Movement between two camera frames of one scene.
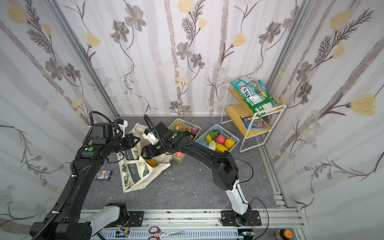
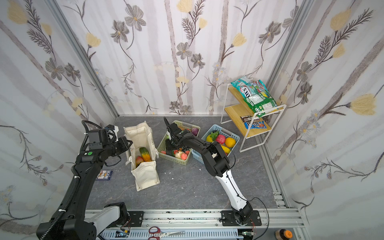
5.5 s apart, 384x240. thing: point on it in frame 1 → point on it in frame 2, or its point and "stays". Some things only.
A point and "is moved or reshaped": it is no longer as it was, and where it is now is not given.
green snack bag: [255, 94] stays
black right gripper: [147, 151] → [173, 139]
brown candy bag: [249, 118] stays
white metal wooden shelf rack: [257, 126] stays
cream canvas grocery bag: [136, 171] is moved or reshaped
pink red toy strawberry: [220, 139] stays
